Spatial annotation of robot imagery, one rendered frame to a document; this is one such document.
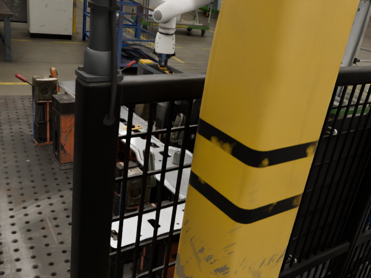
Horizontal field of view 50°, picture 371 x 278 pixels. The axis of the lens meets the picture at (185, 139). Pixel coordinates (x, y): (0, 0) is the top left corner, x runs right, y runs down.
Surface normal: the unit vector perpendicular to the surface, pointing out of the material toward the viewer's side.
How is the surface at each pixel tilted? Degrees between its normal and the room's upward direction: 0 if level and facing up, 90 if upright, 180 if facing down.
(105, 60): 90
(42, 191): 0
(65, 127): 90
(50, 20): 90
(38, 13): 90
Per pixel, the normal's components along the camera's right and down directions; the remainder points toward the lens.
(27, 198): 0.14, -0.91
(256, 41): -0.83, 0.11
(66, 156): 0.57, 0.40
